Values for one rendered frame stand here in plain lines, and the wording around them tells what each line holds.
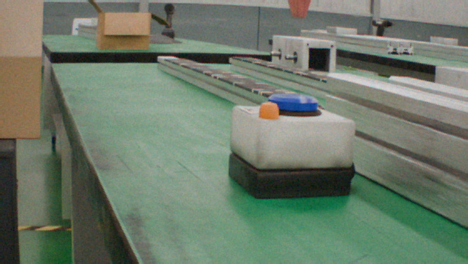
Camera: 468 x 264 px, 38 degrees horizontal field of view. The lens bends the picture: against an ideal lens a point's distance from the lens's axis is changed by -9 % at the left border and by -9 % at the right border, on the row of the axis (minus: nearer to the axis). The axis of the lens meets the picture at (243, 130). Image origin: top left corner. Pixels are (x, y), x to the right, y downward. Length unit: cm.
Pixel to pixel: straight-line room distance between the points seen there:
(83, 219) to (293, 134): 147
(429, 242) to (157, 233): 17
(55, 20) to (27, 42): 1083
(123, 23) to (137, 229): 236
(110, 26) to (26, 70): 203
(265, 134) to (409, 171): 12
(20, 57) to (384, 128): 39
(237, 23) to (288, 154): 1158
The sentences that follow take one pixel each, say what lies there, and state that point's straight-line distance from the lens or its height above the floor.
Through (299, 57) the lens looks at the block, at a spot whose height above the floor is 83.
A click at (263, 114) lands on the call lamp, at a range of 54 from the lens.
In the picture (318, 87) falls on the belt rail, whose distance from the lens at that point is 133.
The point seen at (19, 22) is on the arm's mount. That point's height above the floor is 91.
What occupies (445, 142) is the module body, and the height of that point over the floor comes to 84.
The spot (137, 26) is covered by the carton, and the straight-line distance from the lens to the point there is 280.
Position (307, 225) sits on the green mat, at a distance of 49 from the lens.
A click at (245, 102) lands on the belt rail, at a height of 79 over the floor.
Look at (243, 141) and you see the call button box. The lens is 58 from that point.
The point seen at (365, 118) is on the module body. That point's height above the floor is 83.
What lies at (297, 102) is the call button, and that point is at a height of 85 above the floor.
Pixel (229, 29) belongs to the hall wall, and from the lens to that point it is 1207.
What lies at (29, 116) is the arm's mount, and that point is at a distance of 77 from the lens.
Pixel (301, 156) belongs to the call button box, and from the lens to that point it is 55.
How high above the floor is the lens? 91
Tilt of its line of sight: 9 degrees down
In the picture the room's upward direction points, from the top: 3 degrees clockwise
